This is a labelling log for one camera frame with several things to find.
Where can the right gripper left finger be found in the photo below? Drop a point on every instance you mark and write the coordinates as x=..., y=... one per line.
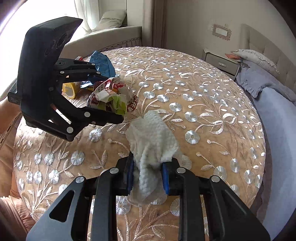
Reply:
x=86, y=204

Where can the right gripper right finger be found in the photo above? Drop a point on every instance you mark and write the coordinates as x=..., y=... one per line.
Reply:
x=209, y=203

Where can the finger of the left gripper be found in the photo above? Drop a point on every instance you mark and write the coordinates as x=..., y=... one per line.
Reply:
x=97, y=117
x=82, y=75

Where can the red snack bag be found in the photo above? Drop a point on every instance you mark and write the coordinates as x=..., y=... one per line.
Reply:
x=79, y=58

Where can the blue snack bag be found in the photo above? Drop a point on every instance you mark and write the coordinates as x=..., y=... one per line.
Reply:
x=102, y=64

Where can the floral wrapper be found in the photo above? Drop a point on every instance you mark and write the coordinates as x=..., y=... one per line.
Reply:
x=113, y=95

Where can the white paper towel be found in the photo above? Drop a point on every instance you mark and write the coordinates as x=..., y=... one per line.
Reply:
x=151, y=143

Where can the beige window seat sofa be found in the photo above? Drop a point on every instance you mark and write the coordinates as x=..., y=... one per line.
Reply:
x=103, y=40

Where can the person's orange trousers leg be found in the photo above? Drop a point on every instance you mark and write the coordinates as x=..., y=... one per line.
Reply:
x=13, y=210

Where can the white curtain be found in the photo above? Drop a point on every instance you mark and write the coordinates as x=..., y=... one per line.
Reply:
x=88, y=11

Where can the beige cushion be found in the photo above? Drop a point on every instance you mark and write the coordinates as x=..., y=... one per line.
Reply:
x=111, y=19

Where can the embroidered beige tablecloth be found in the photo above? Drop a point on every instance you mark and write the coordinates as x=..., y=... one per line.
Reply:
x=184, y=103

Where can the grey bedside table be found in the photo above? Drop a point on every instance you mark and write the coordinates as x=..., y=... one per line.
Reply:
x=227, y=66

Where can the bed with lavender cover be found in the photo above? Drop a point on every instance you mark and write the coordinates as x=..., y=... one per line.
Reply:
x=274, y=98

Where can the orange item on nightstand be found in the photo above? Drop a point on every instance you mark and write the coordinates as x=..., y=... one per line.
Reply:
x=233, y=57

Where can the white ruffled pillow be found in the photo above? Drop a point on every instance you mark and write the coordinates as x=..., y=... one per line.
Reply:
x=257, y=58

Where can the framed wall switch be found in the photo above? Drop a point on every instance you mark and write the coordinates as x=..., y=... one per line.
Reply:
x=221, y=32

